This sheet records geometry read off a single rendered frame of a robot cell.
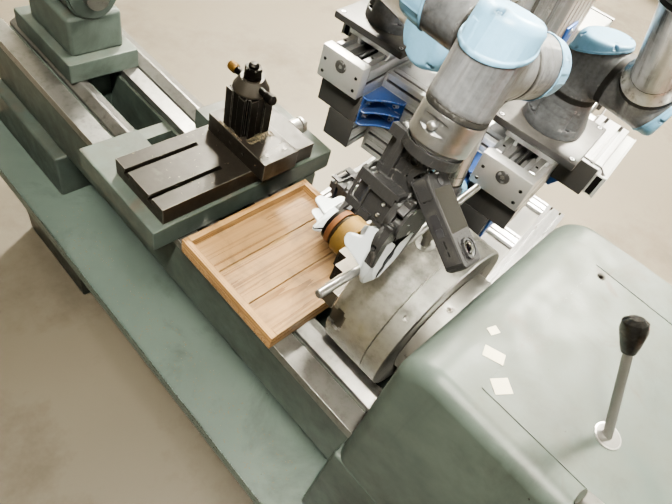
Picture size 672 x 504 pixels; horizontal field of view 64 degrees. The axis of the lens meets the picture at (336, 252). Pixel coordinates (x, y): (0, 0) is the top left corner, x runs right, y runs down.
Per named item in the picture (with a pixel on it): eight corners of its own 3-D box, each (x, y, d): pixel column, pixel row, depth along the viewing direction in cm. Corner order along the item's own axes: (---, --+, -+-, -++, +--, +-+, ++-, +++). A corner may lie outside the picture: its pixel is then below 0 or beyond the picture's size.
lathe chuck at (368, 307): (454, 295, 117) (507, 209, 90) (349, 390, 104) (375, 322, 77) (424, 267, 120) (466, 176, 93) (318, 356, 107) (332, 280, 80)
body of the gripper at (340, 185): (321, 202, 113) (360, 181, 120) (349, 228, 110) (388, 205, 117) (329, 175, 107) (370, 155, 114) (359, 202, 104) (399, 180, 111)
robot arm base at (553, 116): (537, 94, 138) (559, 59, 130) (589, 126, 134) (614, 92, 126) (512, 115, 129) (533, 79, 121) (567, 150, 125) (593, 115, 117)
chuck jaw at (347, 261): (393, 282, 95) (348, 314, 88) (384, 299, 99) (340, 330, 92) (350, 241, 99) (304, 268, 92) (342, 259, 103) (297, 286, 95)
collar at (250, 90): (276, 93, 119) (278, 82, 117) (247, 103, 115) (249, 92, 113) (253, 73, 122) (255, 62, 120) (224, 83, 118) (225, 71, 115)
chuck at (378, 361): (467, 306, 116) (524, 223, 89) (362, 403, 103) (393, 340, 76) (454, 295, 117) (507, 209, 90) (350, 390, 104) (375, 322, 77)
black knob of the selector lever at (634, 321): (638, 348, 65) (666, 328, 62) (628, 362, 64) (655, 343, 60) (610, 324, 67) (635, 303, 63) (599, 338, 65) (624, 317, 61)
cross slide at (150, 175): (310, 156, 139) (314, 143, 135) (162, 225, 114) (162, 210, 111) (265, 115, 145) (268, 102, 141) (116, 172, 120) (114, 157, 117)
